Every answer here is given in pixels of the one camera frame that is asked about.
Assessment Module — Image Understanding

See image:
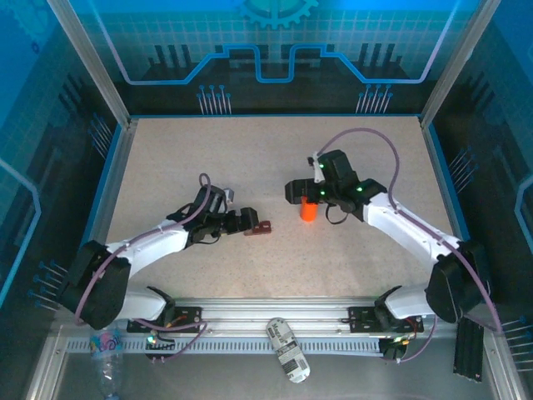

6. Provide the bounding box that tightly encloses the dark red pill organizer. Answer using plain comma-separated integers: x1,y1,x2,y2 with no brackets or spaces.
243,220,274,238

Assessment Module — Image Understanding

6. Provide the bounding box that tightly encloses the orange pill bottle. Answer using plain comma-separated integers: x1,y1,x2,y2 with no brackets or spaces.
299,197,320,224

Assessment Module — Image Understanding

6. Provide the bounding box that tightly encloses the white oval printed tag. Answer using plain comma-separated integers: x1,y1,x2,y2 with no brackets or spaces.
266,317,311,383

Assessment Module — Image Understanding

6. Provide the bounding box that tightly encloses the black left connector box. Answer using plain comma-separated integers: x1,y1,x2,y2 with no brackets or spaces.
144,336,176,363

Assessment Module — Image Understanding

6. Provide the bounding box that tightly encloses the black connector box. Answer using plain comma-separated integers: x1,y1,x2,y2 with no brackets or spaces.
144,336,176,363
379,337,408,363

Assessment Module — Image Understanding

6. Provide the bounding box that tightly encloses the black right connector box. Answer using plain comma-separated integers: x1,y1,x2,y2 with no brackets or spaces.
379,337,408,363

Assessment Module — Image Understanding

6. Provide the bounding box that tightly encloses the clear plastic water bottle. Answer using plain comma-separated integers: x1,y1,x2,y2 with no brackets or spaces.
89,327,125,399

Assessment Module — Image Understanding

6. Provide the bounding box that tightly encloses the black ridged bar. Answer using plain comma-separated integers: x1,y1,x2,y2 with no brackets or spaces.
452,318,485,383

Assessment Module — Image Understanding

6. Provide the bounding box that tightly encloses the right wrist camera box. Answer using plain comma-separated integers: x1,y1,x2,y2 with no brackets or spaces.
307,152,326,184

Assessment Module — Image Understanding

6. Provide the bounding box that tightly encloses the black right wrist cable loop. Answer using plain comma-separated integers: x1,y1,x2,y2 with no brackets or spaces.
324,202,350,227

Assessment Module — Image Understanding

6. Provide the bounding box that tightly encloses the aluminium mounting rail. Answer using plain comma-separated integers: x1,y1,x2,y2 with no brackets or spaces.
52,295,499,339

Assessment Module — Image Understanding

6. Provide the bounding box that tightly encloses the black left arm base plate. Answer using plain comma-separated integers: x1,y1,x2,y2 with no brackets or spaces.
126,306,204,334

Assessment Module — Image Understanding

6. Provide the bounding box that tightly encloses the aluminium side rail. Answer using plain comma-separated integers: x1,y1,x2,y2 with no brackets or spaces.
68,118,139,293

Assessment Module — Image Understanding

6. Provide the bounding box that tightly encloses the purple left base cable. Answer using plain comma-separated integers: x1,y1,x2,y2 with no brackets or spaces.
135,317,209,363

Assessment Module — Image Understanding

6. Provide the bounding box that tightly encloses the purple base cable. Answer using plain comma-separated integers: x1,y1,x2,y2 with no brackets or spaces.
395,314,438,364
135,317,209,363

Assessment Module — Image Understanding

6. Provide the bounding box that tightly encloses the slotted grey cable duct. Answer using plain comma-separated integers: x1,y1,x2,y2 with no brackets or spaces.
65,337,386,356

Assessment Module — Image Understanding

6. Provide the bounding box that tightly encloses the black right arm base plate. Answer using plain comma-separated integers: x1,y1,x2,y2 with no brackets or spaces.
347,305,425,334

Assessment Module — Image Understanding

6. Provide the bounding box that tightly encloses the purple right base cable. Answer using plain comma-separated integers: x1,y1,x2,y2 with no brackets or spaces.
395,314,438,364

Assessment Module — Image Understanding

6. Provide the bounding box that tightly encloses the aluminium frame post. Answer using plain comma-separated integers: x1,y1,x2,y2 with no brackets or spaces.
45,0,138,128
419,0,503,129

